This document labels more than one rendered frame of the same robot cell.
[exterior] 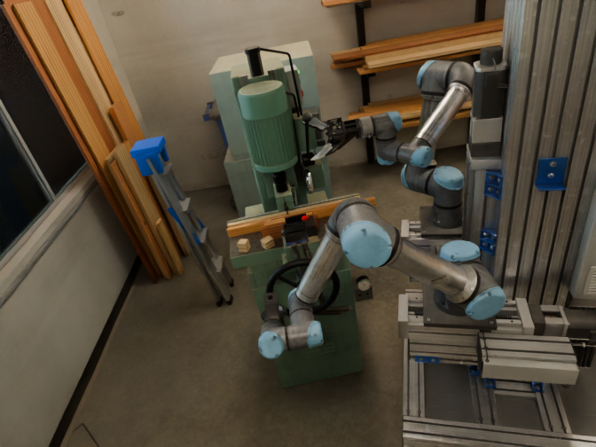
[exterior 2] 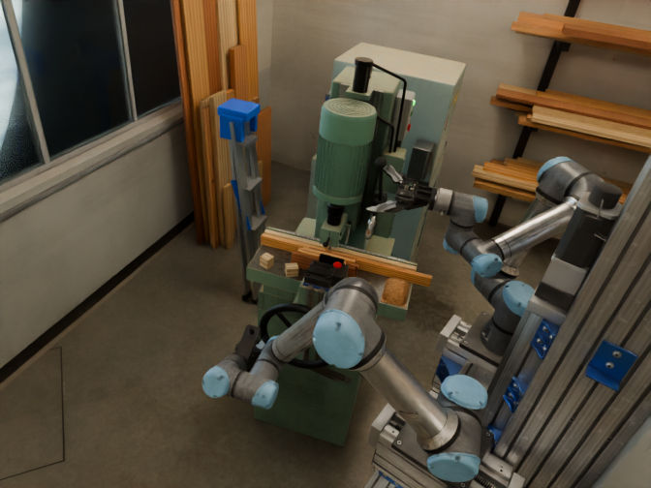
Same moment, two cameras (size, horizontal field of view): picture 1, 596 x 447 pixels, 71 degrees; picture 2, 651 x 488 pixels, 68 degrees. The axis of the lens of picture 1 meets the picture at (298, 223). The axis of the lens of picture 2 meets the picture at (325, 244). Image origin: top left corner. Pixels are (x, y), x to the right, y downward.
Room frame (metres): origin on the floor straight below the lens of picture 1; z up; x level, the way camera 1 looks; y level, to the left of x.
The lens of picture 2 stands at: (0.10, -0.26, 2.02)
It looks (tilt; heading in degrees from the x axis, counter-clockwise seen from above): 35 degrees down; 12
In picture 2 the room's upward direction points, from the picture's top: 8 degrees clockwise
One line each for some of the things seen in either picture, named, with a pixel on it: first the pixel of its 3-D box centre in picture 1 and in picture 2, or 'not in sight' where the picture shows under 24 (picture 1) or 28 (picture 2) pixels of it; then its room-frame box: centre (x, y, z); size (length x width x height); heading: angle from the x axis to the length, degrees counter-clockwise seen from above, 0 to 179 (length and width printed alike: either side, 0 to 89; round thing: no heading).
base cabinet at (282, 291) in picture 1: (304, 294); (322, 336); (1.67, 0.04, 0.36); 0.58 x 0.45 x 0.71; 1
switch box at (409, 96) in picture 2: (293, 86); (401, 115); (1.87, -0.10, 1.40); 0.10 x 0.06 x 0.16; 1
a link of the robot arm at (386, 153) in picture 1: (389, 149); (460, 237); (1.43, -0.40, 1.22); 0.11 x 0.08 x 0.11; 36
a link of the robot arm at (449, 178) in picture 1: (446, 184); (514, 304); (1.47, -0.64, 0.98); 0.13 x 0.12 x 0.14; 36
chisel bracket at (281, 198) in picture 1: (284, 196); (333, 229); (1.57, 0.03, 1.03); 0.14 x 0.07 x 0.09; 1
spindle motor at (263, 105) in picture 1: (269, 127); (343, 152); (1.55, 0.04, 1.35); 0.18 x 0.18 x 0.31
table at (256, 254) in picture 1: (300, 240); (327, 285); (1.44, 0.00, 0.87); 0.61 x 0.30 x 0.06; 91
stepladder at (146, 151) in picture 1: (189, 227); (247, 208); (2.23, 0.67, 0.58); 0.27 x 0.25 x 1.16; 88
